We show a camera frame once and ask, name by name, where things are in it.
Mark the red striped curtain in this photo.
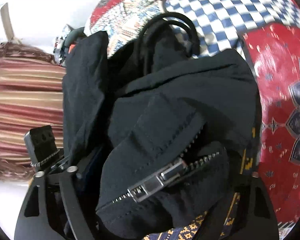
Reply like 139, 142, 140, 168
0, 42, 67, 182

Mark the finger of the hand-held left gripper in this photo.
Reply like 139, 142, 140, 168
24, 126, 66, 171

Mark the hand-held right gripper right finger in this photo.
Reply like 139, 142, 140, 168
236, 171, 280, 240

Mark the pile of clutter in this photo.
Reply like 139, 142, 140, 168
54, 24, 78, 60

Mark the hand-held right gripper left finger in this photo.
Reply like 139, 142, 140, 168
15, 145, 104, 240

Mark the patchwork printed blanket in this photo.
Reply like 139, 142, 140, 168
84, 0, 300, 240

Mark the dark grey cushion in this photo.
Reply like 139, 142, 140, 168
66, 29, 85, 45

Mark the black zip hoodie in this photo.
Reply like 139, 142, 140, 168
62, 14, 259, 240

